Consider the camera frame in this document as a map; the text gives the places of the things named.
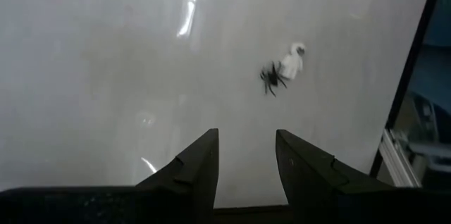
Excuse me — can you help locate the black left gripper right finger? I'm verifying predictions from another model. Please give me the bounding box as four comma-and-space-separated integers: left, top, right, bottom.
276, 129, 451, 224

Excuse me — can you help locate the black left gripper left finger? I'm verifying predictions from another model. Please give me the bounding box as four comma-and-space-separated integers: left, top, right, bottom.
0, 128, 219, 224

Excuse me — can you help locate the small black plastic spider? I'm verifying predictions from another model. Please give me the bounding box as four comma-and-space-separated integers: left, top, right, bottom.
259, 61, 288, 98

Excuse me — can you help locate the small white plastic skeleton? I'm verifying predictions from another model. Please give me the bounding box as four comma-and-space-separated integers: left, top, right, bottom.
278, 42, 307, 81

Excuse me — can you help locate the silver metal rail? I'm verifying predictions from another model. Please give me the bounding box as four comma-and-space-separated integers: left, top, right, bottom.
378, 128, 423, 188

